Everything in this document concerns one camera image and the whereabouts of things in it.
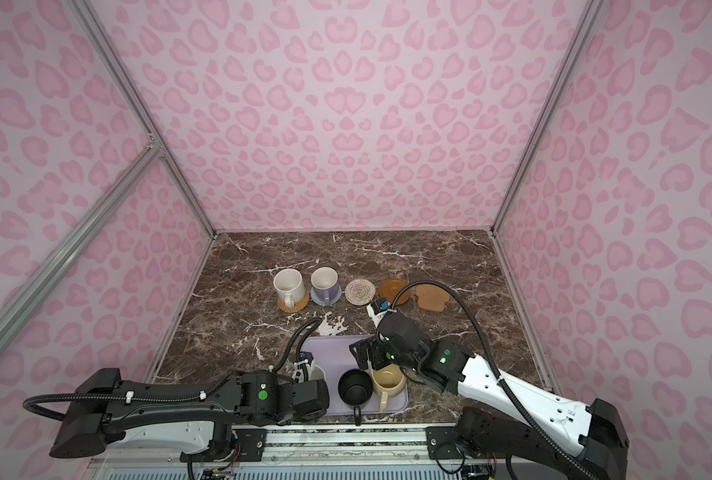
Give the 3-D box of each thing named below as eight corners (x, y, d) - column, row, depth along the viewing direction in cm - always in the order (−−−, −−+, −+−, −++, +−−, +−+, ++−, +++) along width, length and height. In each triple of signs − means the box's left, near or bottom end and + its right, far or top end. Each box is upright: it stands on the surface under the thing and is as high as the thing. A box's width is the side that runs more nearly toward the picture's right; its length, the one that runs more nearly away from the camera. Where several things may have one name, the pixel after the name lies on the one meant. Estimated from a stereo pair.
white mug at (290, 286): (292, 316, 98) (285, 300, 91) (277, 292, 105) (269, 274, 97) (314, 304, 101) (309, 287, 94) (298, 281, 108) (292, 263, 100)
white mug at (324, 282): (312, 309, 99) (308, 295, 93) (315, 282, 106) (312, 267, 100) (337, 309, 99) (335, 295, 93) (339, 282, 106) (337, 267, 99)
